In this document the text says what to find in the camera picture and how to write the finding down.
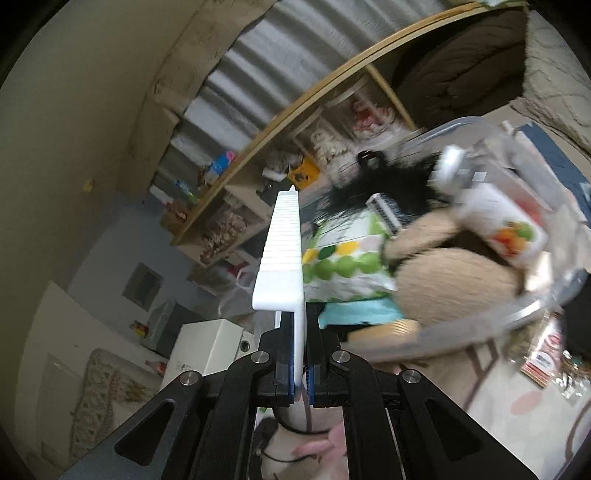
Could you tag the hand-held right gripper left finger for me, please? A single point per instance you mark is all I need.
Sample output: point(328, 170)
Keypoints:
point(291, 369)

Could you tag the wooden paddle brush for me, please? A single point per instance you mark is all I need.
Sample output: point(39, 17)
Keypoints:
point(388, 334)

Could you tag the fruit label plastic bottle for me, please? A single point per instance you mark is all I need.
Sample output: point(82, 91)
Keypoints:
point(503, 221)

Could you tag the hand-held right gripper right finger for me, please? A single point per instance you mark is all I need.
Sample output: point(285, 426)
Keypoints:
point(312, 383)

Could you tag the teal cloth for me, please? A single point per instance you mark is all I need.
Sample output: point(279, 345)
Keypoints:
point(360, 314)

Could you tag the beige plush toy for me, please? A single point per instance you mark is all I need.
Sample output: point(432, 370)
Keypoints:
point(452, 277)

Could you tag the green dotted packet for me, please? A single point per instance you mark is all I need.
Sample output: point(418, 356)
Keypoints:
point(341, 263)

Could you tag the wall picture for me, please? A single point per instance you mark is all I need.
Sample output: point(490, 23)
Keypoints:
point(143, 282)

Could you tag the dark brown duvet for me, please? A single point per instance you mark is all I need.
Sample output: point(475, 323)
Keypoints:
point(461, 60)

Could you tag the wooden shelf unit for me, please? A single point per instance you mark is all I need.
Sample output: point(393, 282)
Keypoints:
point(240, 180)

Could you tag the clear plastic storage bin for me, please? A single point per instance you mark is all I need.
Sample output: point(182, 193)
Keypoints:
point(545, 295)

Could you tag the black feathered hair claw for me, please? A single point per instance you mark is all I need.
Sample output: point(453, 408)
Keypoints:
point(364, 194)

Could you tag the white serrated plastic tool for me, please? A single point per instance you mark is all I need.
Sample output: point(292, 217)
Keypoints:
point(281, 258)

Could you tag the beige patterned blanket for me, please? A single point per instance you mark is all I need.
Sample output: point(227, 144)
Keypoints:
point(558, 69)

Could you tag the blue pink packet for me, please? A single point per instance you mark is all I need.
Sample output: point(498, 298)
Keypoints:
point(221, 165)

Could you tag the white shoebox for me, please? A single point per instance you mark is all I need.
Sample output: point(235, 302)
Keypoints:
point(207, 346)

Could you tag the white plastic bag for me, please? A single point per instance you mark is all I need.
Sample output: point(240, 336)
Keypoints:
point(238, 288)

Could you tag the grey storage box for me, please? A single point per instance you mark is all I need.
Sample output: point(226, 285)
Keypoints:
point(166, 325)

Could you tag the clear snack packet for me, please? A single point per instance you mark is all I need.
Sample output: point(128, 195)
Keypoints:
point(542, 355)

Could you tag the white sun visor cap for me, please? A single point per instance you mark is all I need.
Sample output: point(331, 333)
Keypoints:
point(286, 443)

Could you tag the patterned floor rug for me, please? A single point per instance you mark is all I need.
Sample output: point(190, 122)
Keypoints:
point(101, 401)

